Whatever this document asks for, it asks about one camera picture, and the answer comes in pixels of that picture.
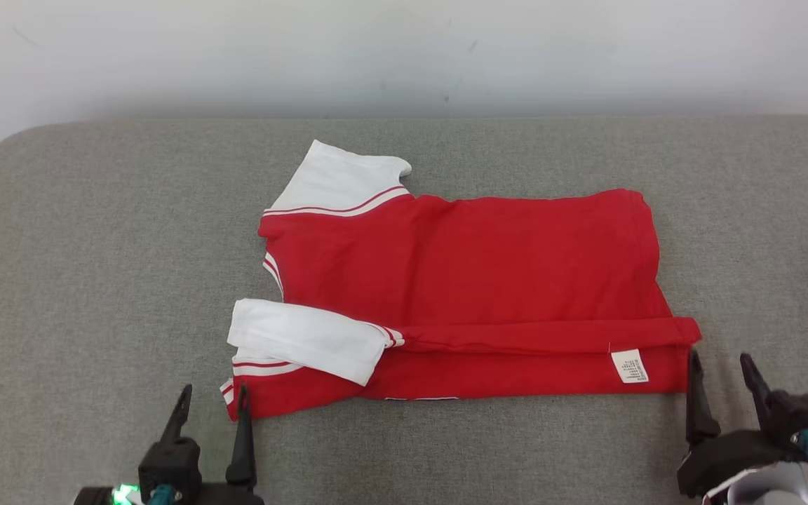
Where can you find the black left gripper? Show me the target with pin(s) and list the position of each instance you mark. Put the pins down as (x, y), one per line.
(172, 466)

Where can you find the red shirt with white sleeves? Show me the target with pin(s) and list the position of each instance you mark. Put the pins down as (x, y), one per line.
(488, 266)

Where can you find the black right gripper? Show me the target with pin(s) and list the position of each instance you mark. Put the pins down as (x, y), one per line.
(734, 452)

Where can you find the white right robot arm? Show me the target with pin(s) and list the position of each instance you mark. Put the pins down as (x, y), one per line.
(776, 487)

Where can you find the grey fabric sofa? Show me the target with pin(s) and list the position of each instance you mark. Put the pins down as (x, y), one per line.
(95, 245)

